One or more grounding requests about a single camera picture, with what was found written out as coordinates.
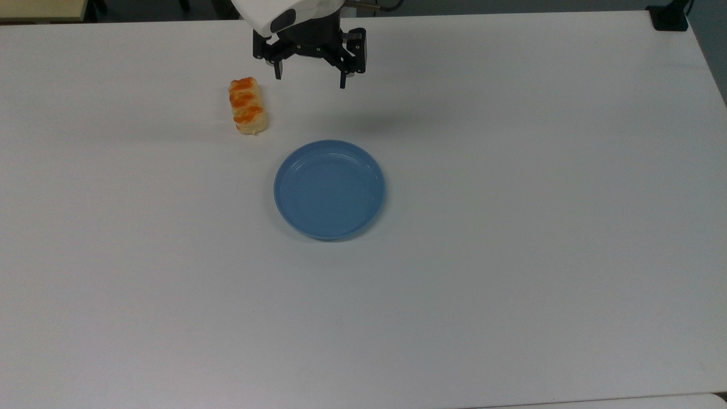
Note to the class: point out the blue round plate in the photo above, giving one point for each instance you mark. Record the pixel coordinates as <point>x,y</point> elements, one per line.
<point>329,190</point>

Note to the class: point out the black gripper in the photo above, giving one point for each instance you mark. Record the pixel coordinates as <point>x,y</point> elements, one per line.
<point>318,45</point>

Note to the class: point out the orange glazed bread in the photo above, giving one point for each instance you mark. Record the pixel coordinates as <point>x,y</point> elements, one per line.
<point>247,105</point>

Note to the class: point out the light wooden desk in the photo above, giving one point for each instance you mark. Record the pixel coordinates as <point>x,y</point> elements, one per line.
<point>40,8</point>

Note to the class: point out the black table clamp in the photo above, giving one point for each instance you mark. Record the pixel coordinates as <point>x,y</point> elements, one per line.
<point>669,17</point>

